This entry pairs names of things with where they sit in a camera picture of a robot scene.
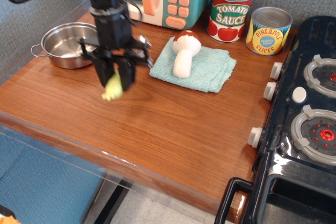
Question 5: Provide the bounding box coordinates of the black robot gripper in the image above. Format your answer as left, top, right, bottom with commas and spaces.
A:
78, 11, 153, 91

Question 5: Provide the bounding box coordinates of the spoon with yellow-green handle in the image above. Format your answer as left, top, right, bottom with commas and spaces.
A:
101, 68, 123, 101

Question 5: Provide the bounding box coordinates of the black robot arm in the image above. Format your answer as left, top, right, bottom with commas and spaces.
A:
78, 0, 153, 100

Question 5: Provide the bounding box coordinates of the orange object at corner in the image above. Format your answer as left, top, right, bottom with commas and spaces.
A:
1, 205, 20, 224

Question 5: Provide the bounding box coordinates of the small steel pot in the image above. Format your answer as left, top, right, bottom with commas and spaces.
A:
30, 22, 97, 69

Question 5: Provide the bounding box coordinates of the plush white mushroom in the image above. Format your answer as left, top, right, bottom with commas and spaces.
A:
172, 30, 202, 78

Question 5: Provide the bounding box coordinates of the light blue folded cloth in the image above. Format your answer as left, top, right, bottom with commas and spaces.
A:
150, 37, 237, 93

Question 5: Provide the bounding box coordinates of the tomato sauce can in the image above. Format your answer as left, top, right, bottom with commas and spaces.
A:
207, 0, 253, 42

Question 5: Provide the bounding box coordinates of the pineapple slices can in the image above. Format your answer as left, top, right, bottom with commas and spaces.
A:
246, 6, 293, 56

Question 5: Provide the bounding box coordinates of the black toy stove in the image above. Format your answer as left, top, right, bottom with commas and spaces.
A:
215, 16, 335, 223

